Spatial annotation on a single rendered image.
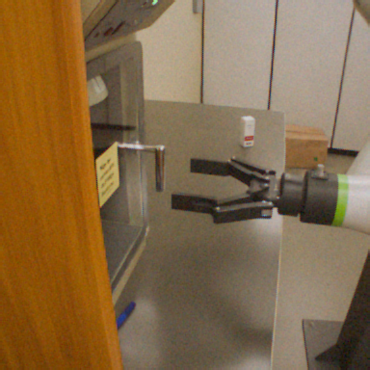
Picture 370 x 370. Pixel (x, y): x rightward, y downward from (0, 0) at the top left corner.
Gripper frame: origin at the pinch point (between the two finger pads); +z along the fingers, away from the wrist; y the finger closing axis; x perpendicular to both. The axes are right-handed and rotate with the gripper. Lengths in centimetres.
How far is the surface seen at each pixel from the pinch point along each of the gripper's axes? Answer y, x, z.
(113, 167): 10.8, -7.0, 9.4
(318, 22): -285, -6, -44
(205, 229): -14.6, 20.4, -1.1
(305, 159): -249, 104, -45
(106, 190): 13.9, -4.7, 9.4
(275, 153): -63, 20, -16
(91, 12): 26.7, -31.7, 3.2
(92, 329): 34.5, 1.8, 3.4
